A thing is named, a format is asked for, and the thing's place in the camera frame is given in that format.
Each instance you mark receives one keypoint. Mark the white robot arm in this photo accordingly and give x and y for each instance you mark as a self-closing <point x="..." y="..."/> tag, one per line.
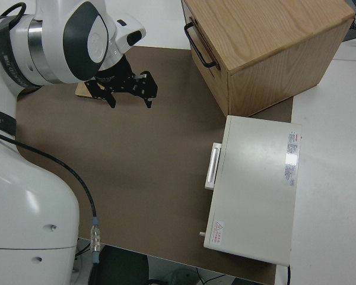
<point x="23" y="193"/>

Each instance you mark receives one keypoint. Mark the white toaster oven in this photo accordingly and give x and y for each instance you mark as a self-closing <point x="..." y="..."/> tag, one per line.
<point x="255" y="193"/>

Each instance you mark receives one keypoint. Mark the wooden mug tree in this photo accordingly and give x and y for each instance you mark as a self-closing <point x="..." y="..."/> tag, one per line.
<point x="80" y="90"/>

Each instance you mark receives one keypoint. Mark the large wooden box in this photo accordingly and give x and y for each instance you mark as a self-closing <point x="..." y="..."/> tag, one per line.
<point x="270" y="44"/>

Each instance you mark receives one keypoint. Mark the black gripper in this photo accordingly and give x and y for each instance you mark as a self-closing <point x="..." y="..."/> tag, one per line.
<point x="121" y="81"/>

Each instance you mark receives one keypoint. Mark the black object under table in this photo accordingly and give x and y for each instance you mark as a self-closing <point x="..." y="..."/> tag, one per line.
<point x="121" y="267"/>

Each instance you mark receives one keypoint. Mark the brown table mat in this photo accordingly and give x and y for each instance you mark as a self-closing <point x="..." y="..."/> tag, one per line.
<point x="136" y="163"/>

